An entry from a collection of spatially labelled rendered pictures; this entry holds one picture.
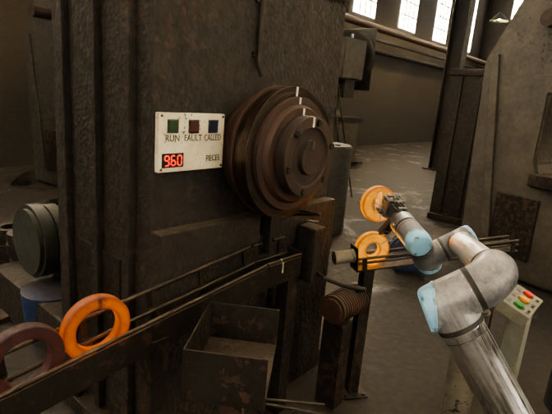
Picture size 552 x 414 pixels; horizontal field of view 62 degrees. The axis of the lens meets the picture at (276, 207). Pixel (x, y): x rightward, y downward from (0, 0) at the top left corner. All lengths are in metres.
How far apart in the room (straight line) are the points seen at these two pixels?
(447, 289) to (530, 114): 2.96
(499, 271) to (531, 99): 2.92
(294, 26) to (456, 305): 1.17
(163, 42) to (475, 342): 1.16
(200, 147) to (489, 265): 0.91
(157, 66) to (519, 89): 3.18
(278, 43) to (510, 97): 2.67
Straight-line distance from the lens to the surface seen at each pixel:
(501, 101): 4.17
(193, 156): 1.50
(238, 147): 1.50
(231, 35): 1.61
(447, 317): 1.22
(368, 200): 1.94
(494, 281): 1.22
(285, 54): 1.81
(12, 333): 1.23
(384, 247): 2.03
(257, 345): 1.39
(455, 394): 2.25
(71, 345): 1.32
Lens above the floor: 1.32
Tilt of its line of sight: 14 degrees down
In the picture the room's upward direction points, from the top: 5 degrees clockwise
